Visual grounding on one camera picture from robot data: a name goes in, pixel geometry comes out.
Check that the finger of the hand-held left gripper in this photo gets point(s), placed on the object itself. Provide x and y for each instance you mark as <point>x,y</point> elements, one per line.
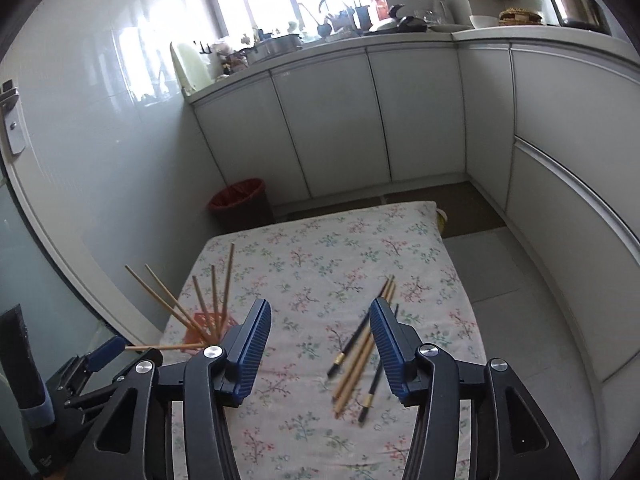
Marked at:
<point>117,382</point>
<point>107,351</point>

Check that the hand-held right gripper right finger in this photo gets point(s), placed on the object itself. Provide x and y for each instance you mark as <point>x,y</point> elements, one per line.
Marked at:
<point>392,350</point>

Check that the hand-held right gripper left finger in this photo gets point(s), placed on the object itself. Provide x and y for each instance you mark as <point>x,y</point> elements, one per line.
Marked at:
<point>252,345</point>

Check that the black chopstick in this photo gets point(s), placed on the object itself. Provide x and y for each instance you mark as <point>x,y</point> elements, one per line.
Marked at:
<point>349,342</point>
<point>367,402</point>

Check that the light wooden chopstick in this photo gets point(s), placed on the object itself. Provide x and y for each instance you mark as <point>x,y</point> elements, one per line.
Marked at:
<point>345,377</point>
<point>353,380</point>
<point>165,346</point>

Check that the pink perforated chopstick holder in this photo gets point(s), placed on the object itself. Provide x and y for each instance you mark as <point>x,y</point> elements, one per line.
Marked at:
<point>207,322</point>

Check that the floral tablecloth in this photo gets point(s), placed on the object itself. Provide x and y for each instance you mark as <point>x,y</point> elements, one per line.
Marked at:
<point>310,280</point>

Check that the yellow plastic container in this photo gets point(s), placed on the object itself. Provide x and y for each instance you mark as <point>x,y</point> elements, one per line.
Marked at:
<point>442,220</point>

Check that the red trash bin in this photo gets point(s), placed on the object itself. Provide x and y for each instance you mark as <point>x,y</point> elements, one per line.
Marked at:
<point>240,205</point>

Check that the brown floor mat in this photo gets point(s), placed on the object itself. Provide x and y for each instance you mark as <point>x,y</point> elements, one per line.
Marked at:
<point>470,210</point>

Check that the white kitchen cabinets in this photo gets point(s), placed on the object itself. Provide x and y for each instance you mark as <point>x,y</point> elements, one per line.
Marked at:
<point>330,120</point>

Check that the pale cutting board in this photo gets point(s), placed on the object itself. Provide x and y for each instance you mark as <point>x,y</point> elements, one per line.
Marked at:
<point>192,67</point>

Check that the wide steel pot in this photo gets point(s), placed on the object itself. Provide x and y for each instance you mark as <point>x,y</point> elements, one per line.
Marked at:
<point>280,45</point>

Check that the black wok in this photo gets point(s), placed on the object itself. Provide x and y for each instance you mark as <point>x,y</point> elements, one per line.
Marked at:
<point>400,22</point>

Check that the black utensil holder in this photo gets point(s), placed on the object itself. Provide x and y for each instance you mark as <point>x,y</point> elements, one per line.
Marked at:
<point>362,17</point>

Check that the white bowl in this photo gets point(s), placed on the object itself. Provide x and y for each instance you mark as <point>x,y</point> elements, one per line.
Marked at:
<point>484,21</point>

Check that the red bottle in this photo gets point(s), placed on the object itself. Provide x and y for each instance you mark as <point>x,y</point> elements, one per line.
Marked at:
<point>380,7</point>

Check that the white electric kettle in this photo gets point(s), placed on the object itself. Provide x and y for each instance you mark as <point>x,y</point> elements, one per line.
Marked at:
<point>440,10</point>

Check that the woven basket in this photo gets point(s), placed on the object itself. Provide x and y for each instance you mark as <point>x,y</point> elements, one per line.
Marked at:
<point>520,16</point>

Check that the steel kettle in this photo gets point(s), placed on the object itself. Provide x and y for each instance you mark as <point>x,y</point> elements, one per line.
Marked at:
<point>580,7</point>

